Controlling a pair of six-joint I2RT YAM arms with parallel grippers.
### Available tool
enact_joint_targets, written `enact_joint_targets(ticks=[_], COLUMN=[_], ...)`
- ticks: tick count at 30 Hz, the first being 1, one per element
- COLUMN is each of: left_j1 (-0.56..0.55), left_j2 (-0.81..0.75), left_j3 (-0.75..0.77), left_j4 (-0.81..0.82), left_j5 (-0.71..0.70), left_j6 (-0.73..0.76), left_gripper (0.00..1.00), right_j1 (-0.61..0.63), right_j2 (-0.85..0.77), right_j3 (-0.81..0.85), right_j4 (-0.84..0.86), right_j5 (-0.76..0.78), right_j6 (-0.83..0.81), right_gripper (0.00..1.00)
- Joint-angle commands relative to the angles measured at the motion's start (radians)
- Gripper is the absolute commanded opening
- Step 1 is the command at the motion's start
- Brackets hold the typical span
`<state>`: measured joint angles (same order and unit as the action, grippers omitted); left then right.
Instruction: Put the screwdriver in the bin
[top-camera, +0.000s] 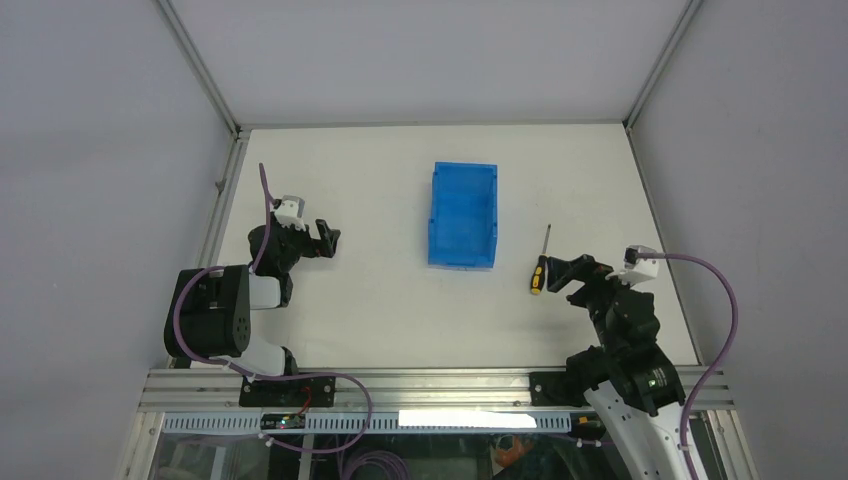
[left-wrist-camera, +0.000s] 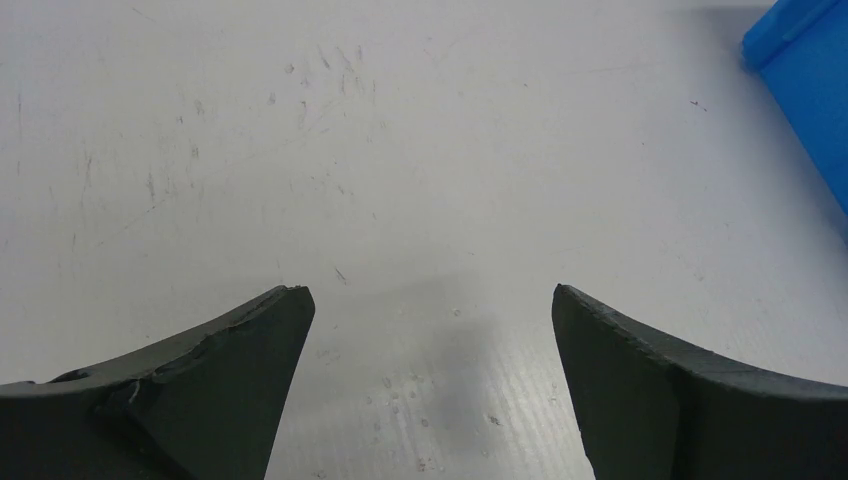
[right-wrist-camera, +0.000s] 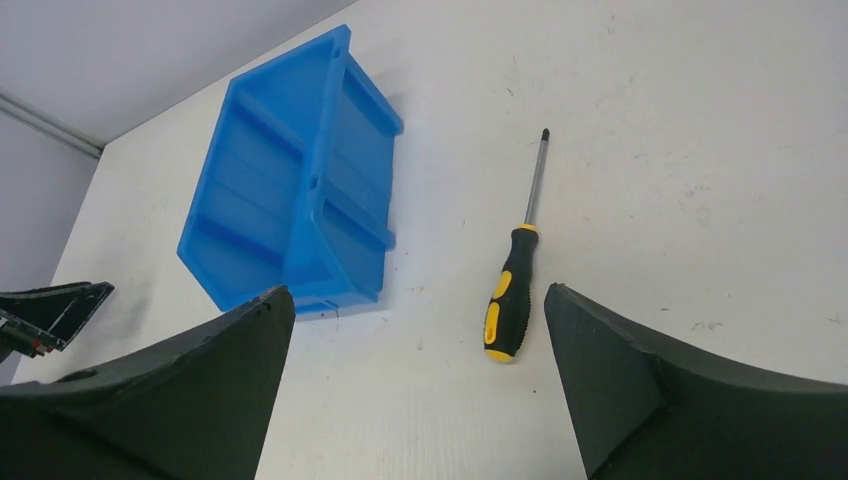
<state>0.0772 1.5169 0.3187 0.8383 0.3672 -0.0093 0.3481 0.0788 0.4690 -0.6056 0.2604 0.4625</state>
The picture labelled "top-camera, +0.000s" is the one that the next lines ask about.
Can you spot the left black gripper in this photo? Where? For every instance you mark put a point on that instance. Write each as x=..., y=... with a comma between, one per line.
x=314, y=248

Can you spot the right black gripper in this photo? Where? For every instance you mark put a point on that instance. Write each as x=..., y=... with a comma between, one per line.
x=583, y=268

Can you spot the yellow black handled screwdriver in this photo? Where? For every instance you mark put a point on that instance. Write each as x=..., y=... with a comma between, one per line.
x=538, y=279

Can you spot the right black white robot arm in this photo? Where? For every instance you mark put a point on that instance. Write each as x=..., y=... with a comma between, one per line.
x=626, y=378

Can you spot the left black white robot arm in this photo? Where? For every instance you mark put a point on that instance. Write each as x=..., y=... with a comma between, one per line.
x=210, y=316

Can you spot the blue plastic bin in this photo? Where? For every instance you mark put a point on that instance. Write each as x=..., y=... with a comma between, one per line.
x=463, y=222

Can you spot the orange object under table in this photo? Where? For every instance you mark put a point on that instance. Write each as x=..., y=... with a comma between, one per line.
x=509, y=448

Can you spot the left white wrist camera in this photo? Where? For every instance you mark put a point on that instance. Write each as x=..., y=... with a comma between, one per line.
x=288, y=212

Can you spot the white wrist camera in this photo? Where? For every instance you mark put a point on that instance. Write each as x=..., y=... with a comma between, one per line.
x=639, y=266
x=288, y=212

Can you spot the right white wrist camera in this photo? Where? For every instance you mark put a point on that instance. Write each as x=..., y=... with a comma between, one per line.
x=639, y=266

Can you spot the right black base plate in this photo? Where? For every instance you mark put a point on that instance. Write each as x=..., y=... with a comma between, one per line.
x=557, y=389

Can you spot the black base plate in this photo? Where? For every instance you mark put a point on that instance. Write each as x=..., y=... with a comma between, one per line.
x=313, y=392
x=557, y=389

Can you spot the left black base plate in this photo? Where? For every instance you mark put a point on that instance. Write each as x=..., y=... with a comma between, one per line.
x=313, y=392

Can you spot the aluminium front rail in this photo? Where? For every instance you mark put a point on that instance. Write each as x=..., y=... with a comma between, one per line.
x=214, y=390

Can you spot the slotted grey cable duct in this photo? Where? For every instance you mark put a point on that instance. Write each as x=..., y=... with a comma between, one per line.
x=410, y=421

